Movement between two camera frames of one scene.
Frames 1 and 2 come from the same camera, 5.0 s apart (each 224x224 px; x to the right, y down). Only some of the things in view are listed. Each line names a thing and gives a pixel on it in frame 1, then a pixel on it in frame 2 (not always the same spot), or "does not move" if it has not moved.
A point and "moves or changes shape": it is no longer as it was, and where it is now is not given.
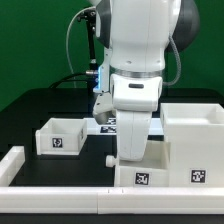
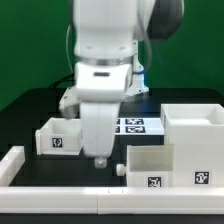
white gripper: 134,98 → 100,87
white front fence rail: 88,200 does not move
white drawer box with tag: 153,170 moves or changes shape
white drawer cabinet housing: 195,132 does not move
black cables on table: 67,77 does not move
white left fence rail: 10,164 does not move
